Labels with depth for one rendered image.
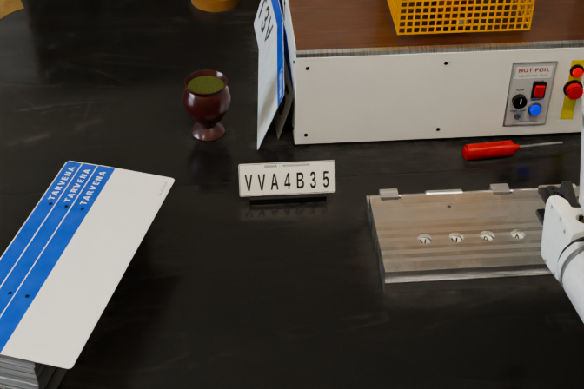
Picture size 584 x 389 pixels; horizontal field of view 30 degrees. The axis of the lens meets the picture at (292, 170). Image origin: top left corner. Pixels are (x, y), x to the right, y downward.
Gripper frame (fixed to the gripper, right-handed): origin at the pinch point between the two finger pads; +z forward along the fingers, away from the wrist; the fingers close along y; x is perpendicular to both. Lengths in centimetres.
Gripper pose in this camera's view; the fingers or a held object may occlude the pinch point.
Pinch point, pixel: (551, 207)
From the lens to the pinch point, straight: 157.0
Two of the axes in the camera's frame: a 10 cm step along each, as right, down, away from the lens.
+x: 10.0, -0.4, 0.7
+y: 0.1, 9.0, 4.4
